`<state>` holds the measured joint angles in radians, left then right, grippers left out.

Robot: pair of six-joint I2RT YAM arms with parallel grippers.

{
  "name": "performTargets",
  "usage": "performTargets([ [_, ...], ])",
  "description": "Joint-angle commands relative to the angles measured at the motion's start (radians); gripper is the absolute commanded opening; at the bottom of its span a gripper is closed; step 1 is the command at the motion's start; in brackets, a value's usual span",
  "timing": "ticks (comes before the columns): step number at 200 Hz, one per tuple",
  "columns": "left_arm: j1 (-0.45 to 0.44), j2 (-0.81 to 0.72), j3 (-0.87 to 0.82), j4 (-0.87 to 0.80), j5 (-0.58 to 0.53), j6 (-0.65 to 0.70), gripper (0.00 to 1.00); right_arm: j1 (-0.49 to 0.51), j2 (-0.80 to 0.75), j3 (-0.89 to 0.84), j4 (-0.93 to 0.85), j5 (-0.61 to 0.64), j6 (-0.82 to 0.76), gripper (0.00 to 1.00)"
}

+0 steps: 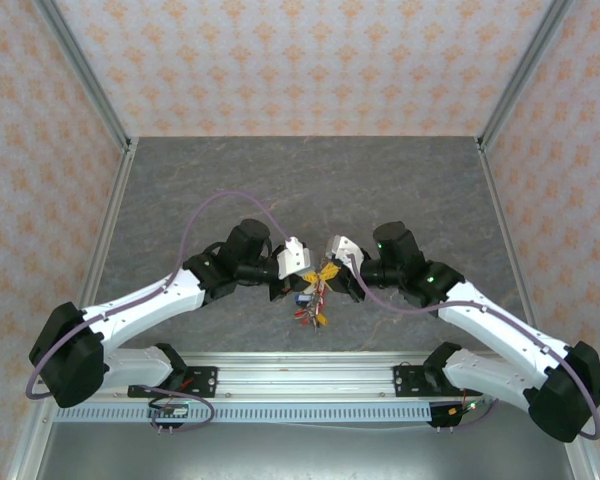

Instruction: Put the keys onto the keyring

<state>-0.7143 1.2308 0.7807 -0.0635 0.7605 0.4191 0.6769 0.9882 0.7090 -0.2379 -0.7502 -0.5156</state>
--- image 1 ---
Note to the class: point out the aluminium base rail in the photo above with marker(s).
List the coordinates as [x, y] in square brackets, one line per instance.
[305, 375]

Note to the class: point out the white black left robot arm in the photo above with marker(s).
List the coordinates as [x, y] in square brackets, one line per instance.
[140, 305]

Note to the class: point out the blue key tag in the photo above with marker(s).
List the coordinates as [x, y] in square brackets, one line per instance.
[302, 299]

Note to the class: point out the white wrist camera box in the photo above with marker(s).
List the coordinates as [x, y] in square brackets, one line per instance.
[345, 250]
[294, 257]

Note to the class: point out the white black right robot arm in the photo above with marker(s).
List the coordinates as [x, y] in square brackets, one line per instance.
[500, 325]

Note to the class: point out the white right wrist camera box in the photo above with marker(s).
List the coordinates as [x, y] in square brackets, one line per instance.
[345, 250]

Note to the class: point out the grey metal panel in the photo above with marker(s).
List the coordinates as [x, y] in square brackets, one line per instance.
[305, 455]

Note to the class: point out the aluminium side rail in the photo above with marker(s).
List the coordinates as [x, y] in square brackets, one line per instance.
[117, 195]
[499, 200]

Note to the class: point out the small circuit board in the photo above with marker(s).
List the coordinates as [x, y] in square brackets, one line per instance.
[172, 411]
[467, 407]

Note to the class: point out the toothed metal keyring disc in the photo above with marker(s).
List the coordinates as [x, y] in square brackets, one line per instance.
[316, 301]

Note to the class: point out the key with red tag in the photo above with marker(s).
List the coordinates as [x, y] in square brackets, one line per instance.
[320, 291]

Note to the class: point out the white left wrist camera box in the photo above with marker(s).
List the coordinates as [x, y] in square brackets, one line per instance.
[294, 257]

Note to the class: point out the aluminium corner post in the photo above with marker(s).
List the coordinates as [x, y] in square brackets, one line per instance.
[87, 75]
[519, 75]

